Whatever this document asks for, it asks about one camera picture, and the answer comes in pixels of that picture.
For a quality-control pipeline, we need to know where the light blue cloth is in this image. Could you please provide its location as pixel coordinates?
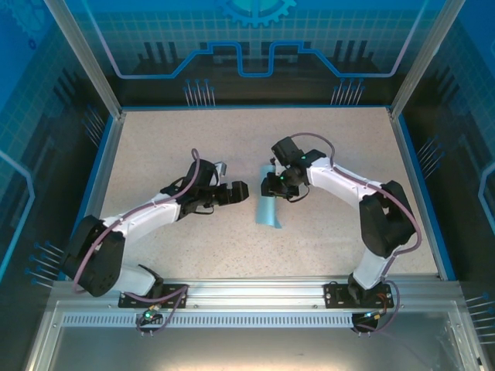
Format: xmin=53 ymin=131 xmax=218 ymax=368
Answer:
xmin=254 ymin=162 xmax=284 ymax=230

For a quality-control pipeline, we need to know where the sheet metal tray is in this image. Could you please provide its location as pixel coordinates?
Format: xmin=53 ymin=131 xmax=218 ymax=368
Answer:
xmin=22 ymin=300 xmax=495 ymax=371

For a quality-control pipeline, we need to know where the blue edge strip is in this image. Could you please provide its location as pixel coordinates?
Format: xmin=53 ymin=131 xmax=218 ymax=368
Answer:
xmin=119 ymin=103 xmax=392 ymax=113

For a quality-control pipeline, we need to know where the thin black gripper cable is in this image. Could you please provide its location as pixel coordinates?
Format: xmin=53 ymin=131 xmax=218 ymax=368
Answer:
xmin=288 ymin=184 xmax=310 ymax=204
xmin=184 ymin=203 xmax=218 ymax=216

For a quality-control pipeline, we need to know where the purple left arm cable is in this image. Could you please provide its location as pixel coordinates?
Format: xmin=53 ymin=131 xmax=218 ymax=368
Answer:
xmin=72 ymin=148 xmax=203 ymax=337

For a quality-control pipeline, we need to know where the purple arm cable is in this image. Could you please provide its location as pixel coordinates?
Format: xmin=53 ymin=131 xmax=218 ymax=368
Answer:
xmin=289 ymin=132 xmax=423 ymax=335
xmin=72 ymin=148 xmax=203 ymax=337

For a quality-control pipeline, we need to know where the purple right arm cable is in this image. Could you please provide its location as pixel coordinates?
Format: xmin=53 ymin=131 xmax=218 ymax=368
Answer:
xmin=289 ymin=132 xmax=423 ymax=335

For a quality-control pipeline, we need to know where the long aluminium mounting rail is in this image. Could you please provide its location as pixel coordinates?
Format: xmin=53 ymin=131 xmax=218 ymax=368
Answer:
xmin=52 ymin=276 xmax=462 ymax=310

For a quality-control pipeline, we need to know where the aluminium side rail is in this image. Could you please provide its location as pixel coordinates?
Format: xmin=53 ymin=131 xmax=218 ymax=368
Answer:
xmin=64 ymin=111 xmax=128 ymax=282

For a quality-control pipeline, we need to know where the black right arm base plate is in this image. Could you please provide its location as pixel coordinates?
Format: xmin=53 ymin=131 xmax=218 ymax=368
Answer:
xmin=323 ymin=281 xmax=395 ymax=310

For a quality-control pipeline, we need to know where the slotted white cable duct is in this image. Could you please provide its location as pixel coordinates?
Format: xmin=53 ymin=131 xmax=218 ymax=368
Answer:
xmin=60 ymin=313 xmax=467 ymax=329

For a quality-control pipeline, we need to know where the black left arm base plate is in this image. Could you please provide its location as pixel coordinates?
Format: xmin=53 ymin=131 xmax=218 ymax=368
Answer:
xmin=118 ymin=283 xmax=191 ymax=310

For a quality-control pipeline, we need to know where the blue side rail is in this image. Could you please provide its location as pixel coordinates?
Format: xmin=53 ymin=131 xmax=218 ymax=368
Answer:
xmin=388 ymin=107 xmax=458 ymax=281

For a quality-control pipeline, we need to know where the aluminium frame post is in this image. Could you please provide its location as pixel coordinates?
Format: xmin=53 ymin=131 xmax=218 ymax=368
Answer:
xmin=387 ymin=0 xmax=457 ymax=120
xmin=41 ymin=0 xmax=128 ymax=119

